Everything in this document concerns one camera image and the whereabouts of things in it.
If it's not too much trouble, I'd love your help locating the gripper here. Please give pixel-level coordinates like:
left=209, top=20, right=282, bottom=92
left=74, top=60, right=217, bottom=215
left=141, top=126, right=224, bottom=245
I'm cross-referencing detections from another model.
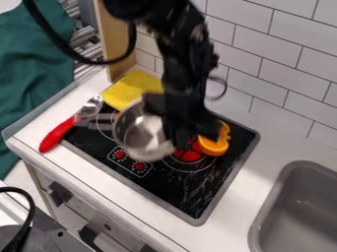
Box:
left=143, top=88, right=225, bottom=150

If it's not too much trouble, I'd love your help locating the silver pot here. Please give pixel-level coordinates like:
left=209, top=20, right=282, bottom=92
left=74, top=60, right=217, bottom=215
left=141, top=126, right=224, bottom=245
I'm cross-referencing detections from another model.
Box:
left=110, top=98, right=178, bottom=162

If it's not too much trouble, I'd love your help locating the red toy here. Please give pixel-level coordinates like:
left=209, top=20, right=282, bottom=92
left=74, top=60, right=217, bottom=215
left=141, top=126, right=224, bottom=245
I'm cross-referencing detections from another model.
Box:
left=170, top=139, right=206, bottom=163

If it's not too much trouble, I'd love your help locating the orange toy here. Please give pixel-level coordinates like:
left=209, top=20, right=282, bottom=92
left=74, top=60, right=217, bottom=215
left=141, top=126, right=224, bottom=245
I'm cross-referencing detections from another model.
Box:
left=194, top=120, right=233, bottom=158

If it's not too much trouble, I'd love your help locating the yellow cloth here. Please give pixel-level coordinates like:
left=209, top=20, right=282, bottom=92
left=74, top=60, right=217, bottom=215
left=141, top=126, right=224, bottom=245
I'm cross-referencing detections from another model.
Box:
left=100, top=68, right=167, bottom=112

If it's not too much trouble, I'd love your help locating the toy stove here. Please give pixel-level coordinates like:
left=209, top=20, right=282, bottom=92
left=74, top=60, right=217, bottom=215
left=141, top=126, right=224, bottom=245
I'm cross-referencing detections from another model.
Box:
left=59, top=97, right=262, bottom=227

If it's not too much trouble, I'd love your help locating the wooden board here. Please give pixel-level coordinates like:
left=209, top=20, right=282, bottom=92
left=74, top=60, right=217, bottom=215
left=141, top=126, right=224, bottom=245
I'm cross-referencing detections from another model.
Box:
left=92, top=0, right=139, bottom=83

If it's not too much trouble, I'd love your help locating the toy sink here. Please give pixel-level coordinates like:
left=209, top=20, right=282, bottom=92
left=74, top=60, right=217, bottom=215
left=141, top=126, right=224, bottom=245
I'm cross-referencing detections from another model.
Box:
left=245, top=159, right=337, bottom=252

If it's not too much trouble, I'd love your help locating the green cloth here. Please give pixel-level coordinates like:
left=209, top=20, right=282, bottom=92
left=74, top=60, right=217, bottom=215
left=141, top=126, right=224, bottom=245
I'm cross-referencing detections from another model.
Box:
left=0, top=0, right=77, bottom=181

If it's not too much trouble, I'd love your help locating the silver spoon with red handle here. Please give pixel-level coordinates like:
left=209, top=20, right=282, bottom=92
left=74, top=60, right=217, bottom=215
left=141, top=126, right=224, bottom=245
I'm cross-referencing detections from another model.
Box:
left=37, top=94, right=105, bottom=155

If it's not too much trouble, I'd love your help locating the black cable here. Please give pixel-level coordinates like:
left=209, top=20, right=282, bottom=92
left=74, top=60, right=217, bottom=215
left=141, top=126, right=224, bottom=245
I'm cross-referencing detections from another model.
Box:
left=22, top=0, right=139, bottom=65
left=0, top=186, right=37, bottom=252

